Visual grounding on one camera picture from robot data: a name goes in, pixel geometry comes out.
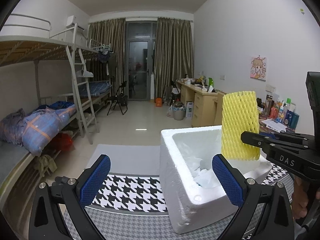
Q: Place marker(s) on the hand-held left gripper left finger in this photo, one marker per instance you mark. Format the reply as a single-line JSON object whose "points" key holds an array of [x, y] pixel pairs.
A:
{"points": [[96, 180]]}

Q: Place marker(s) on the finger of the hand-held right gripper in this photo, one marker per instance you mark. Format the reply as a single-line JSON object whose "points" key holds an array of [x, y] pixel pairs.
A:
{"points": [[252, 137], [267, 135]]}

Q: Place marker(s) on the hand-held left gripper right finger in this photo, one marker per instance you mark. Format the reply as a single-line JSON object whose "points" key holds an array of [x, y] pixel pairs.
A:
{"points": [[226, 182]]}

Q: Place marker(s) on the blue face mask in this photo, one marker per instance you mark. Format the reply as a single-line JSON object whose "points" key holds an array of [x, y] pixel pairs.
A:
{"points": [[207, 180]]}

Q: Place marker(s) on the yellow foam fruit net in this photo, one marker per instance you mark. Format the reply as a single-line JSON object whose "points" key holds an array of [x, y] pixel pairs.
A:
{"points": [[240, 120]]}

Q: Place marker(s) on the white tissue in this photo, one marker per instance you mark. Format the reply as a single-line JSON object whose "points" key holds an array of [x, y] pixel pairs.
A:
{"points": [[197, 162]]}

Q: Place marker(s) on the white foam box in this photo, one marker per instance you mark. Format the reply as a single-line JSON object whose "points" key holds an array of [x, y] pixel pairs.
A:
{"points": [[180, 185]]}

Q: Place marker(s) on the person's right hand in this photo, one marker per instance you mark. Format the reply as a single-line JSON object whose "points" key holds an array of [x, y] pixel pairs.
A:
{"points": [[300, 200]]}

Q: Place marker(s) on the white printed papers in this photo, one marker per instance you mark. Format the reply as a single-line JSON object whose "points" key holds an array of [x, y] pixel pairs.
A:
{"points": [[273, 124]]}

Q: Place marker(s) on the row of toiletry bottles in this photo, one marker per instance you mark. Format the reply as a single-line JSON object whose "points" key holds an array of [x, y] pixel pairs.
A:
{"points": [[287, 116]]}

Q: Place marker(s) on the houndstooth table mat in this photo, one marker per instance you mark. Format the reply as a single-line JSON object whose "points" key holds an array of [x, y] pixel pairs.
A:
{"points": [[130, 192]]}

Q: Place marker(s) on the red bag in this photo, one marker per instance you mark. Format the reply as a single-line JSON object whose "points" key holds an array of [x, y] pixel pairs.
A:
{"points": [[63, 142]]}

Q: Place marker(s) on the olive cloth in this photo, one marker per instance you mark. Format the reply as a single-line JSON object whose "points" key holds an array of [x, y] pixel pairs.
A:
{"points": [[45, 165]]}

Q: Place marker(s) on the wooden desk with drawers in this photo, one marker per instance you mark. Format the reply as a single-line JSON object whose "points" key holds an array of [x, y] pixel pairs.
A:
{"points": [[205, 107]]}

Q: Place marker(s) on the green bottle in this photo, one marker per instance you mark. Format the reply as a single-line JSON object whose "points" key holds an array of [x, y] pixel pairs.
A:
{"points": [[211, 82]]}

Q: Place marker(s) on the blue white carton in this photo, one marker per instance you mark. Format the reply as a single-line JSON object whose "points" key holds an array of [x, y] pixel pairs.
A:
{"points": [[189, 110]]}

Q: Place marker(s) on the blue star-print quilt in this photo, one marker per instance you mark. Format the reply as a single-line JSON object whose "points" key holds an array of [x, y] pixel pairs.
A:
{"points": [[45, 127]]}

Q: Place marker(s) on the grey trash bin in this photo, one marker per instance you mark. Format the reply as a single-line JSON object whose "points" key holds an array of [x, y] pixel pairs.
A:
{"points": [[176, 111]]}

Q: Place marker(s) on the dark blue garment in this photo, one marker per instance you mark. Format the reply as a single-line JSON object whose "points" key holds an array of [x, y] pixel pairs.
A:
{"points": [[60, 105]]}

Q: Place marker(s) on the white bed ladder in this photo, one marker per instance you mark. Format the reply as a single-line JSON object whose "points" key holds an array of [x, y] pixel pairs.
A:
{"points": [[82, 97]]}

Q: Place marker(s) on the white pot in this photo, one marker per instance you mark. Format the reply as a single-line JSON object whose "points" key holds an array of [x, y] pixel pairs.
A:
{"points": [[189, 80]]}

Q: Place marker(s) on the black folding chair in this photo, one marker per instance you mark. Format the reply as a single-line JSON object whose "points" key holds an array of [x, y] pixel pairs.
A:
{"points": [[173, 92], [121, 97]]}

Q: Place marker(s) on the blue mattress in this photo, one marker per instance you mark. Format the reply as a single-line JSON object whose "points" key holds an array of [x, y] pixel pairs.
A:
{"points": [[100, 87]]}

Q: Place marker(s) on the orange bucket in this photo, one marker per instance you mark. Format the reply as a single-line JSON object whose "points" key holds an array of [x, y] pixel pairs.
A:
{"points": [[159, 102]]}

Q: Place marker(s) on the white clothes hanger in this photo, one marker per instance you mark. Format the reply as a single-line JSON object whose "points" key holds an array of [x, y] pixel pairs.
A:
{"points": [[86, 73]]}

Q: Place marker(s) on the brown curtain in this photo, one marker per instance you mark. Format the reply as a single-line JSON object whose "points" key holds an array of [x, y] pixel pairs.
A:
{"points": [[172, 55], [110, 42]]}

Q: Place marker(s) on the hanging dark clothes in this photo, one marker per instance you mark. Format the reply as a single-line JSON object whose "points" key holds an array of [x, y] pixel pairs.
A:
{"points": [[103, 57]]}

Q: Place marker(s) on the glass balcony door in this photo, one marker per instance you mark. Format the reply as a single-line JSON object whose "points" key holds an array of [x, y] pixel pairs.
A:
{"points": [[138, 62]]}

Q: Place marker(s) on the white metal bunk bed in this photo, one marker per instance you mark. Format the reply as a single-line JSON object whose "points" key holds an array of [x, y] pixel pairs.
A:
{"points": [[37, 50], [95, 52]]}

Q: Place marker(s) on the white air conditioner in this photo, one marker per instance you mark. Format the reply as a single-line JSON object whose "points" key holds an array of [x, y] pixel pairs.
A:
{"points": [[75, 23]]}

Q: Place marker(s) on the white wall socket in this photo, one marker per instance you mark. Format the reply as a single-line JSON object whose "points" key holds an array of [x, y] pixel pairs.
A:
{"points": [[270, 87]]}

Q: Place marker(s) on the cartoon wall poster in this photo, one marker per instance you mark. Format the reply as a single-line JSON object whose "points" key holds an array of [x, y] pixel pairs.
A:
{"points": [[258, 68]]}

